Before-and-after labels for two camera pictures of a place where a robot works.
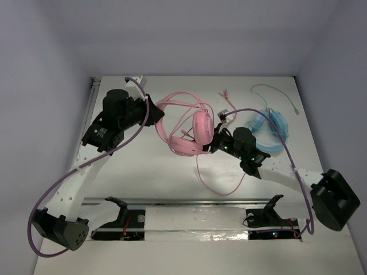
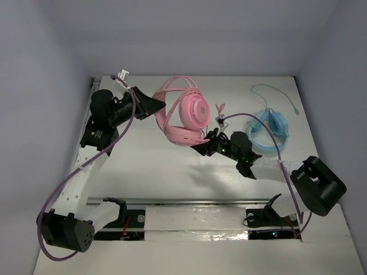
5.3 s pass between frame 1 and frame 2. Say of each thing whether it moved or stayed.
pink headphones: moved
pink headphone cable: moved
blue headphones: stayed
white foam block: stayed
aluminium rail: stayed
